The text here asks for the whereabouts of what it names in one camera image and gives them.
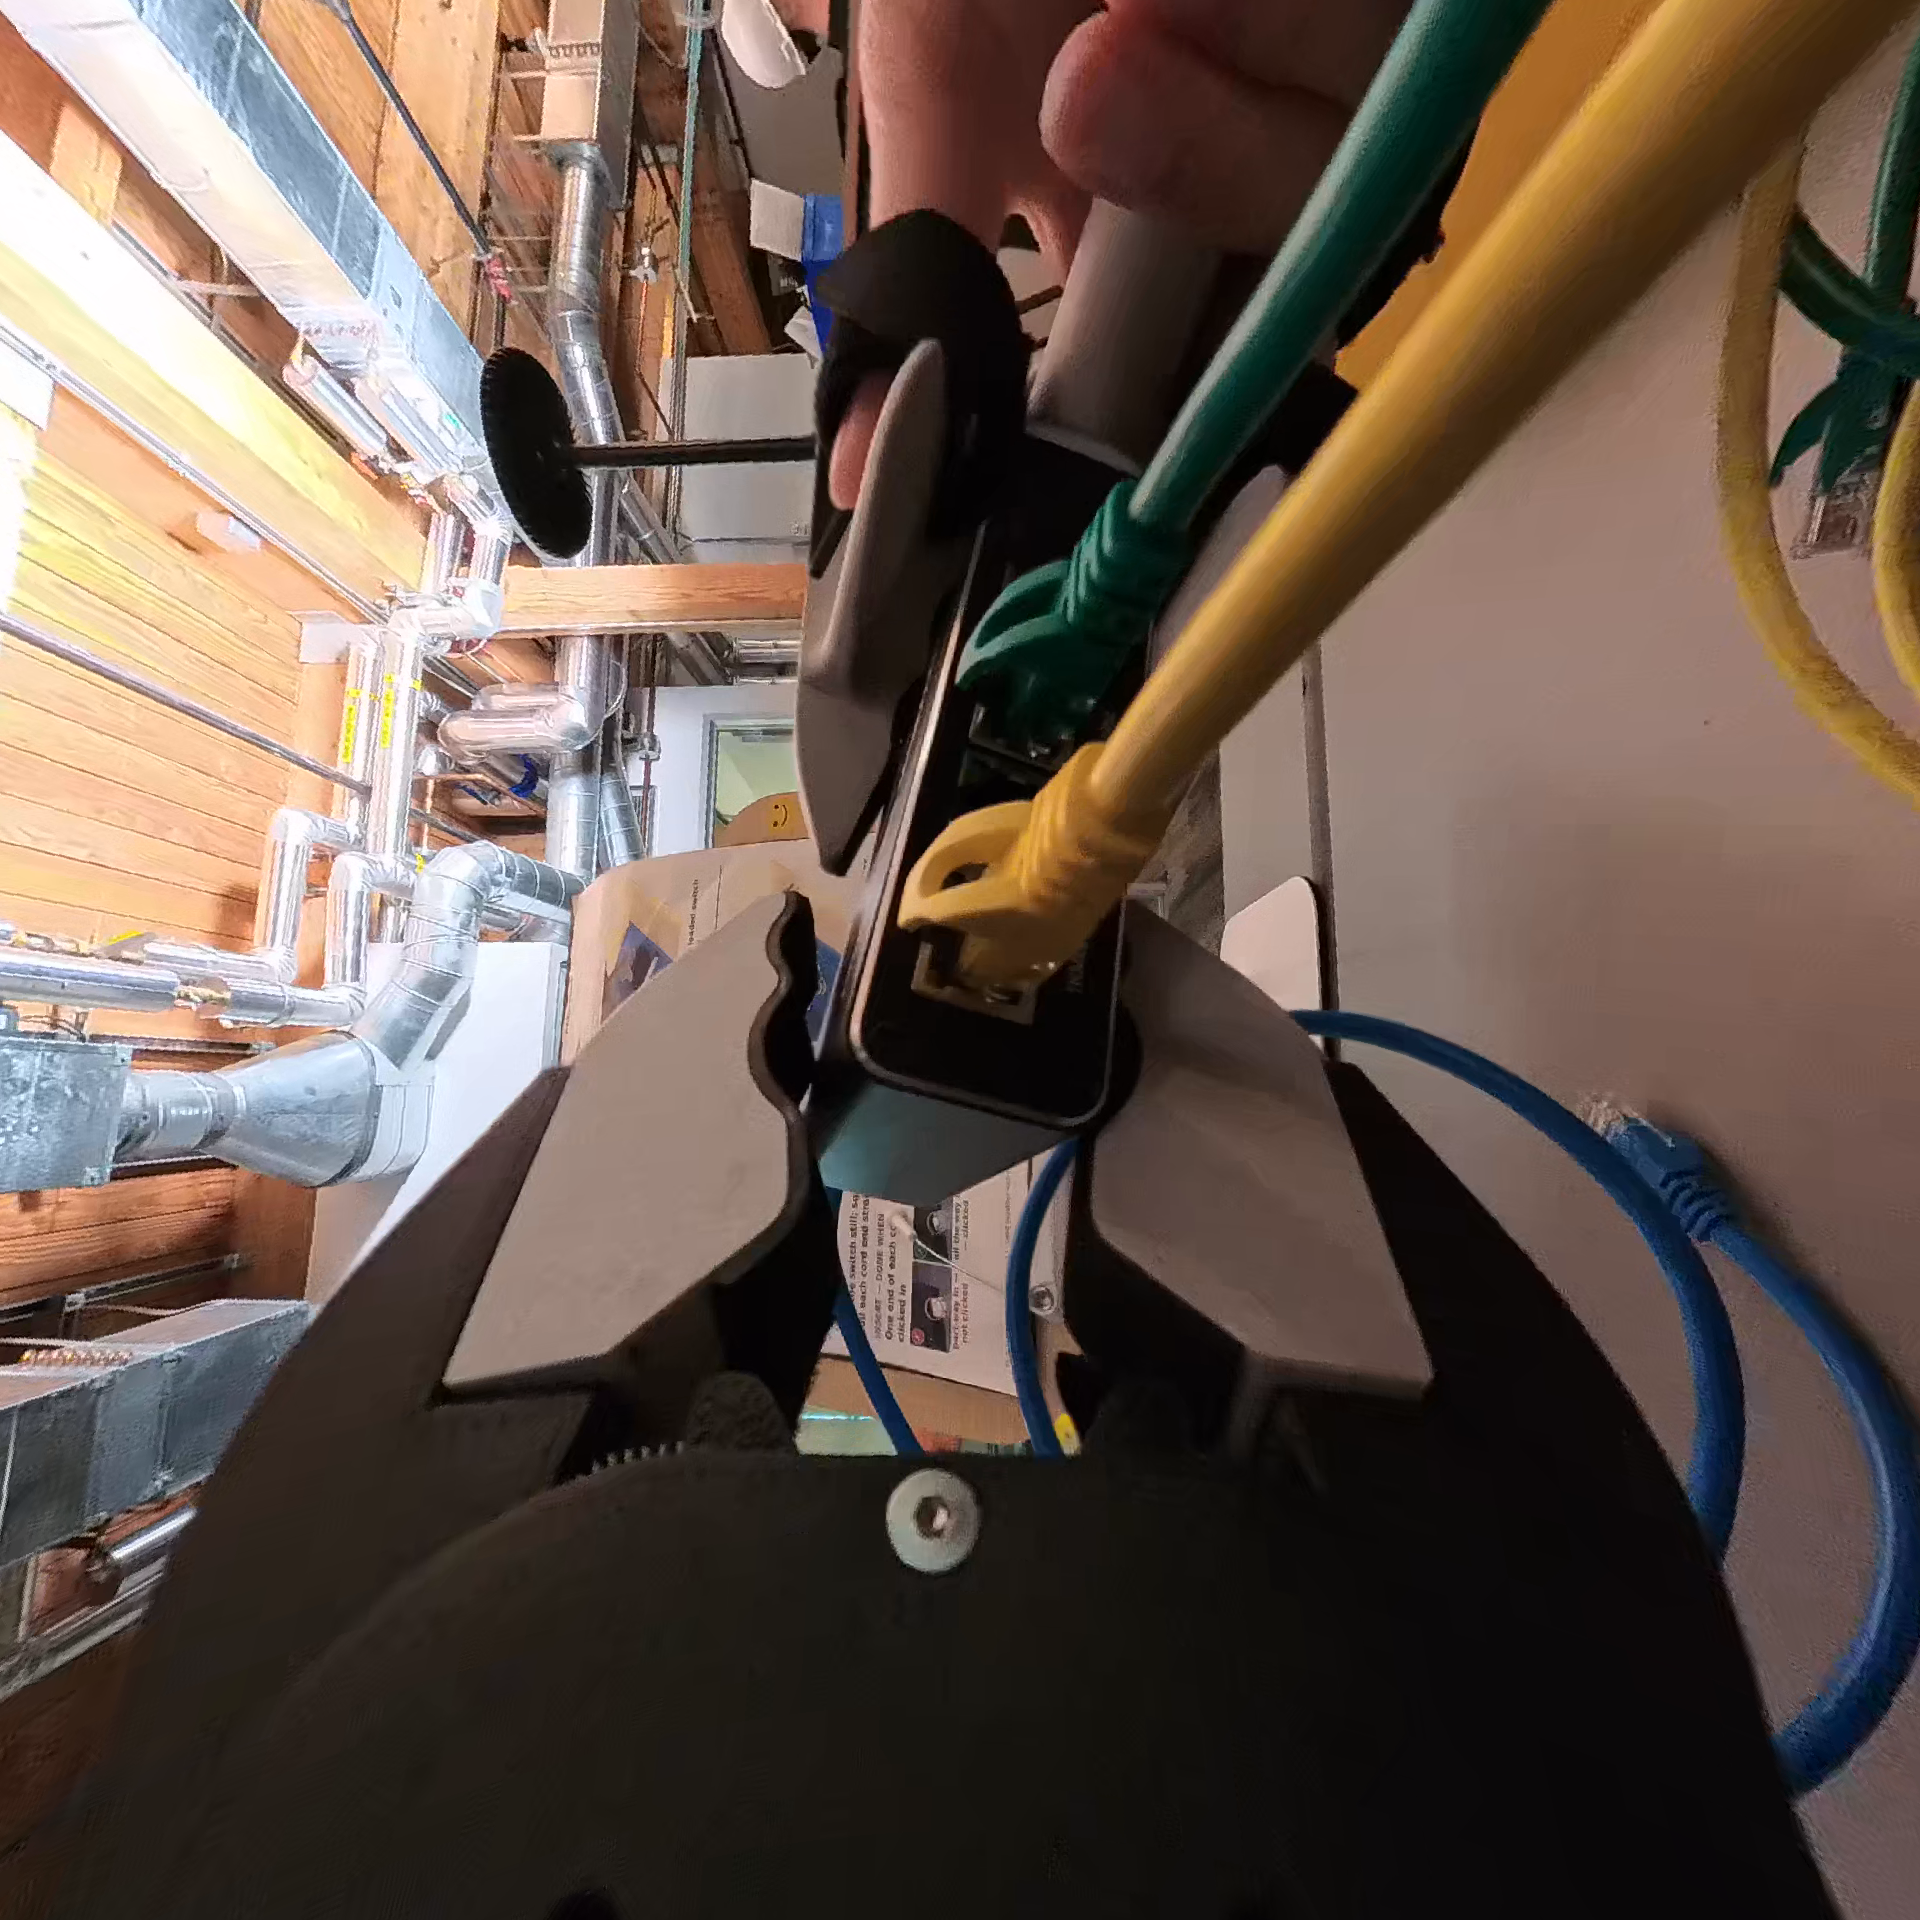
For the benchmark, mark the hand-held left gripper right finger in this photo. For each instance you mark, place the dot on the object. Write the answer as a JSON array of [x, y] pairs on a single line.
[[1261, 1200]]

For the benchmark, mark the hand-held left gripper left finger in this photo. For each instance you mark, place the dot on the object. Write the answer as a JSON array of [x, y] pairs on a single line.
[[646, 1170]]

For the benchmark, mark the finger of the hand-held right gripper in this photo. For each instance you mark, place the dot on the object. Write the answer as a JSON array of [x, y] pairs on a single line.
[[871, 633], [1240, 523]]

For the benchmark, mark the black network switch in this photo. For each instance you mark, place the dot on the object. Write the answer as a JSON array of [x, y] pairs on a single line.
[[990, 1074]]

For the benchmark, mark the person's right hand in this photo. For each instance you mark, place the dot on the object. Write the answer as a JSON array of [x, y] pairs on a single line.
[[1169, 90]]

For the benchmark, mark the glass door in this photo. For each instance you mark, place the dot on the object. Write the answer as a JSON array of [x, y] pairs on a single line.
[[749, 767]]

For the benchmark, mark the wooden beam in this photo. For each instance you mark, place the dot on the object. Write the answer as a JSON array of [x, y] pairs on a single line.
[[662, 600]]

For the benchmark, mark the cardboard backing board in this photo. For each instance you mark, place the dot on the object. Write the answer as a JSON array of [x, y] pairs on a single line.
[[749, 835]]

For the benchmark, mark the white rounded plate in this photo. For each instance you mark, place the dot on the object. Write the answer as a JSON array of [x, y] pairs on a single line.
[[1274, 945]]

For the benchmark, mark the silver insulated pipe run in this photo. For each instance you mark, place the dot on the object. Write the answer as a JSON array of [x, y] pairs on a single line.
[[376, 1050]]

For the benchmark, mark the printed instruction sheet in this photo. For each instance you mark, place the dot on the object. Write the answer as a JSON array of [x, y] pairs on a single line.
[[931, 1292]]

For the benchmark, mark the blue storage bin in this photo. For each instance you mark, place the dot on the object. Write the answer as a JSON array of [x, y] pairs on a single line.
[[824, 241]]

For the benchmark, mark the black disc on pole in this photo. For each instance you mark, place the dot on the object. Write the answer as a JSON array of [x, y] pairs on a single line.
[[528, 451]]

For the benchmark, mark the yellow box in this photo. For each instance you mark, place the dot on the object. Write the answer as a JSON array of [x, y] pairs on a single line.
[[1499, 152]]

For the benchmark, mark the round spiral metal duct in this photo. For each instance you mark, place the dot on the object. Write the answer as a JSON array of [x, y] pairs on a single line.
[[585, 376]]

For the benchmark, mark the galvanized square duct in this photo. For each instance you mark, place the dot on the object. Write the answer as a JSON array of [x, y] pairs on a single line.
[[153, 1412]]

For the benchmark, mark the rectangular metal air duct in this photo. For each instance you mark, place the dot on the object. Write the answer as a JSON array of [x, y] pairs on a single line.
[[269, 195]]

